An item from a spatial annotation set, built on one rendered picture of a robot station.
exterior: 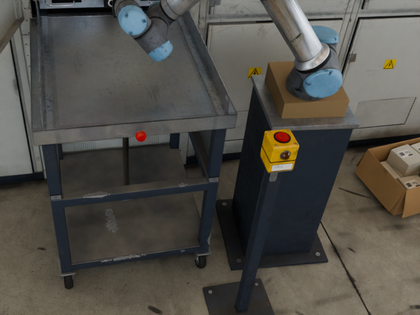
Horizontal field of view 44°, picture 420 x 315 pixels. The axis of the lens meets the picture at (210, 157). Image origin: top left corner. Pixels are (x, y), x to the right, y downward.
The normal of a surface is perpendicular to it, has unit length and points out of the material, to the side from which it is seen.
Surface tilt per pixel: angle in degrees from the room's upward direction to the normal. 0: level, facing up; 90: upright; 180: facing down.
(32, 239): 0
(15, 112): 90
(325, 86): 100
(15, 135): 90
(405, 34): 90
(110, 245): 0
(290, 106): 90
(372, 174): 77
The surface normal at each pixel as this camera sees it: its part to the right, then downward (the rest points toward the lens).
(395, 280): 0.09, -0.74
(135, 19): 0.26, 0.52
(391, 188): -0.86, -0.01
